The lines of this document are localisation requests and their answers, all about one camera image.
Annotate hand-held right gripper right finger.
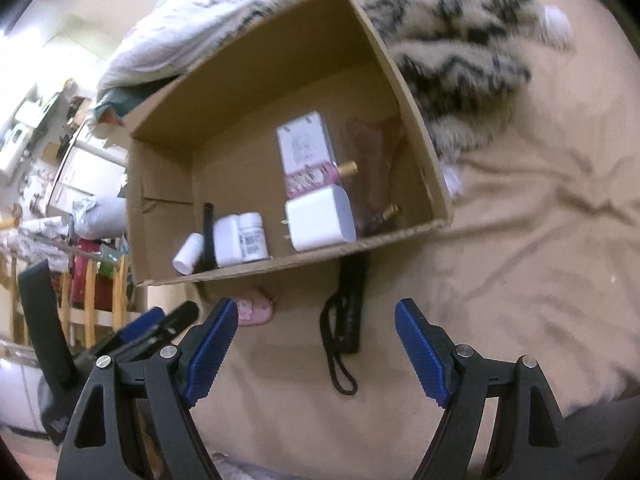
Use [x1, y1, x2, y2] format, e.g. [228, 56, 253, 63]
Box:
[394, 297, 566, 480]

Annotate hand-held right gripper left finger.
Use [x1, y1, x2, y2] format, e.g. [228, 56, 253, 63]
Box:
[55, 297, 240, 480]

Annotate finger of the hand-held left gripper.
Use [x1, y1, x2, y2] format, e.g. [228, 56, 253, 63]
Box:
[94, 306, 167, 359]
[125, 301, 200, 362]

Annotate small white bottle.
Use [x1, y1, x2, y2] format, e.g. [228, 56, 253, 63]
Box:
[172, 233, 205, 276]

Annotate black flashlight with lanyard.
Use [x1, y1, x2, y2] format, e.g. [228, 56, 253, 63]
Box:
[319, 255, 372, 396]

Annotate cardboard box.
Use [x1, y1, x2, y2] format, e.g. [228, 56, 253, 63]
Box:
[122, 0, 455, 288]

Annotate pink gua sha comb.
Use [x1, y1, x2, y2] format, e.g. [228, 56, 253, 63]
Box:
[342, 115, 402, 211]

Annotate wooden rack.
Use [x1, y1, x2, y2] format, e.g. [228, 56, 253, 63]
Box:
[0, 237, 142, 352]

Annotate small pink patterned case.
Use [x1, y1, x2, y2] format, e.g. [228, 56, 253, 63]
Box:
[233, 286, 277, 326]

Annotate red bag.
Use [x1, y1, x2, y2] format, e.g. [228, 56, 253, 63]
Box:
[69, 239, 117, 312]

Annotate white appliance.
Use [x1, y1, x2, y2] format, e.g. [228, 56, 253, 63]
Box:
[0, 355, 48, 436]

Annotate black slim tube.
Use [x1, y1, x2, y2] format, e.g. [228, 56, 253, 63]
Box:
[198, 202, 217, 272]

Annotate plain white bottle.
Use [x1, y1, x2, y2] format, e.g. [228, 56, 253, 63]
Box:
[213, 214, 245, 268]

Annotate white labelled pill bottle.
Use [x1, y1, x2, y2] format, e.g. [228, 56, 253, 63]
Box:
[238, 212, 270, 263]

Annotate white plastic bag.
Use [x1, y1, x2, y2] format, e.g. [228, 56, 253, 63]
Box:
[71, 195, 129, 241]

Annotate beige bed sheet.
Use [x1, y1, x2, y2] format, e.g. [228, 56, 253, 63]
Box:
[135, 0, 640, 480]

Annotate dark tube gold cap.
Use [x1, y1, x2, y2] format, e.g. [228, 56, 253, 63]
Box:
[362, 203, 403, 234]

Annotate white cabinet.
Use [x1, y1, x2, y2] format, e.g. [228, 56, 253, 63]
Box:
[46, 130, 127, 211]

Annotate white charger plug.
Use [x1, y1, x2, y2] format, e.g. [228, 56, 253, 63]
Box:
[280, 185, 358, 253]

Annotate pink patterned tube gold cap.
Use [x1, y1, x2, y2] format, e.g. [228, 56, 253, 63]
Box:
[285, 160, 359, 200]

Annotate white flat socket box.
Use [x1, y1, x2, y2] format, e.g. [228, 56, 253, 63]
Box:
[276, 111, 335, 174]

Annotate teal cloth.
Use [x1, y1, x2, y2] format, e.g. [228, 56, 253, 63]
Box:
[92, 85, 167, 127]

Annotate white duvet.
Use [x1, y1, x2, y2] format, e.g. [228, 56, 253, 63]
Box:
[97, 0, 301, 97]

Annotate patterned fluffy blanket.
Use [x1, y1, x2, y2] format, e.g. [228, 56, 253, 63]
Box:
[235, 0, 576, 196]

